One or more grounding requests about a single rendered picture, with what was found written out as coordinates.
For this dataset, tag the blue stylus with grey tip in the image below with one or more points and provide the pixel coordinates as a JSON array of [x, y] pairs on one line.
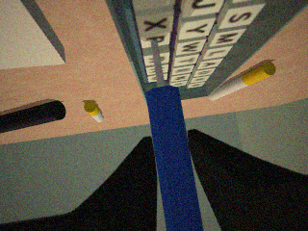
[[173, 157]]

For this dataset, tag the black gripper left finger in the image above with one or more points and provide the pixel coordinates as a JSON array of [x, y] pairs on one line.
[[126, 201]]

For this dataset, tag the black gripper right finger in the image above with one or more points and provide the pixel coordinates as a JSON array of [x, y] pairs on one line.
[[247, 193]]

